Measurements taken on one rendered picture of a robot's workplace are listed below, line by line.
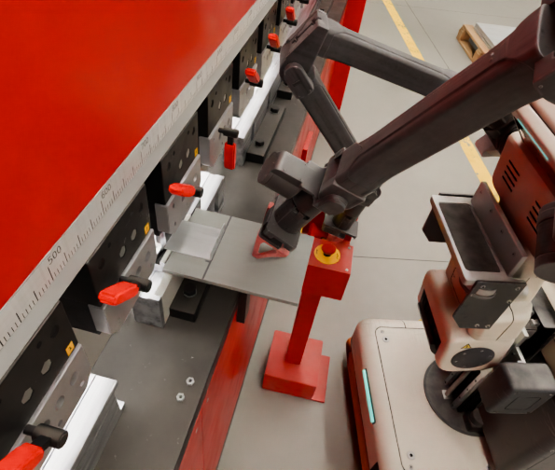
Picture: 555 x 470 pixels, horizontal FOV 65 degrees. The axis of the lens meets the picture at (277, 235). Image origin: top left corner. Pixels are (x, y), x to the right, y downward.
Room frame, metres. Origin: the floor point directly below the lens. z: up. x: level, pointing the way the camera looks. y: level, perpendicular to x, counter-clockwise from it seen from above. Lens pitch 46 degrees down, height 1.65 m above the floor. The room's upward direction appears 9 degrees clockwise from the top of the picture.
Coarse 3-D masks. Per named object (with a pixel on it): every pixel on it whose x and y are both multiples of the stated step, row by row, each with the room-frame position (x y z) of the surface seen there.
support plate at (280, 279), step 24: (192, 216) 0.65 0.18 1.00; (216, 216) 0.66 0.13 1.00; (240, 240) 0.61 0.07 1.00; (312, 240) 0.64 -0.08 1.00; (168, 264) 0.52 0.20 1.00; (192, 264) 0.53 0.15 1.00; (216, 264) 0.53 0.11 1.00; (240, 264) 0.54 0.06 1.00; (264, 264) 0.55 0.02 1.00; (288, 264) 0.56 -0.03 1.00; (240, 288) 0.49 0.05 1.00; (264, 288) 0.49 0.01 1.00; (288, 288) 0.50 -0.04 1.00
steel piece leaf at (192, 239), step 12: (180, 228) 0.61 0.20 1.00; (192, 228) 0.62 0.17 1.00; (204, 228) 0.62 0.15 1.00; (216, 228) 0.63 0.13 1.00; (180, 240) 0.58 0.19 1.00; (192, 240) 0.58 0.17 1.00; (204, 240) 0.59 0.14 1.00; (216, 240) 0.58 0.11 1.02; (180, 252) 0.55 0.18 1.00; (192, 252) 0.55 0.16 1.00; (204, 252) 0.56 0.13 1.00
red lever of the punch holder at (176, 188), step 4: (172, 184) 0.47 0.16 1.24; (176, 184) 0.48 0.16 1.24; (180, 184) 0.49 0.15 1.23; (184, 184) 0.50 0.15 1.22; (188, 184) 0.54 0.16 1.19; (172, 188) 0.47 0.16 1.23; (176, 188) 0.47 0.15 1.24; (180, 188) 0.47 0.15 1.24; (184, 188) 0.47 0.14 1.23; (188, 188) 0.49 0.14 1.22; (192, 188) 0.50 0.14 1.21; (196, 188) 0.53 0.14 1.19; (200, 188) 0.53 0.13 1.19; (172, 192) 0.47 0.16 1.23; (176, 192) 0.47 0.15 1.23; (180, 192) 0.47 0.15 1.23; (184, 192) 0.47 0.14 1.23; (188, 192) 0.49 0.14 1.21; (192, 192) 0.50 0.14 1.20; (196, 192) 0.53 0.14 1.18; (200, 192) 0.53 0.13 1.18; (184, 196) 0.48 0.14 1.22; (188, 196) 0.49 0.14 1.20; (196, 196) 0.53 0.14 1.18; (200, 196) 0.53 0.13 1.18
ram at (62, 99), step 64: (0, 0) 0.29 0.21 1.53; (64, 0) 0.36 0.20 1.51; (128, 0) 0.46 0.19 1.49; (192, 0) 0.63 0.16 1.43; (256, 0) 1.00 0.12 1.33; (0, 64) 0.27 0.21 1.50; (64, 64) 0.34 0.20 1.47; (128, 64) 0.44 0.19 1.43; (192, 64) 0.63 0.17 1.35; (0, 128) 0.25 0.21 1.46; (64, 128) 0.32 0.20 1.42; (128, 128) 0.42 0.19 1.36; (0, 192) 0.23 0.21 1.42; (64, 192) 0.29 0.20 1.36; (128, 192) 0.40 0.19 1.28; (0, 256) 0.21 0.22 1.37
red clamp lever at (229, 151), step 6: (222, 132) 0.74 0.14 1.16; (228, 132) 0.73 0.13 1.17; (234, 132) 0.73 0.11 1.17; (228, 138) 0.74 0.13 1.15; (228, 144) 0.74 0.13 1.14; (234, 144) 0.74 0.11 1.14; (228, 150) 0.73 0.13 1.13; (234, 150) 0.73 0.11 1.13; (228, 156) 0.73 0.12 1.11; (234, 156) 0.73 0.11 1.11; (228, 162) 0.73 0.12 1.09; (234, 162) 0.74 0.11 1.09; (228, 168) 0.73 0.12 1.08
